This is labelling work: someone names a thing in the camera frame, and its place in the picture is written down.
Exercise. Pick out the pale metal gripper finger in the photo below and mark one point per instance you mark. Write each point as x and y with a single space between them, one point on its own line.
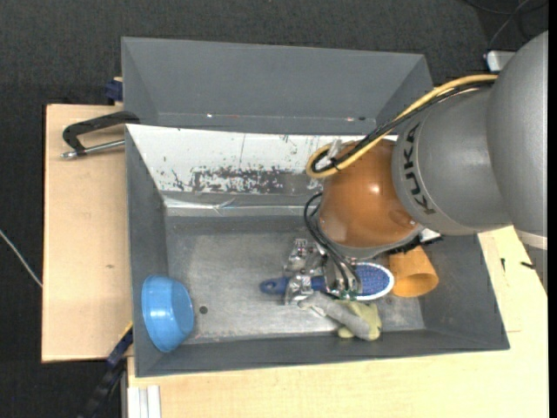
301 290
300 255

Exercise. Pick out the blue and white brush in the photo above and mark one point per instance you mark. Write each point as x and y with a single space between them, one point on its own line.
374 281

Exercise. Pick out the grey and yellow cloth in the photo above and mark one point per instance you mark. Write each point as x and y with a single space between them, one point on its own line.
361 320

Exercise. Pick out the grey metal bin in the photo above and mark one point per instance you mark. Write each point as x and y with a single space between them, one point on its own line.
243 251

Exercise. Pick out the orange cup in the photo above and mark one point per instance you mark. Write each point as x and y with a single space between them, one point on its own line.
413 281

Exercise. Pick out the blue bowl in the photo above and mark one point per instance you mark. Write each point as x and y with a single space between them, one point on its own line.
167 312

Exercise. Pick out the pale wood board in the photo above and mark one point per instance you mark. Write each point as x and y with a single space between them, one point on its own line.
82 233

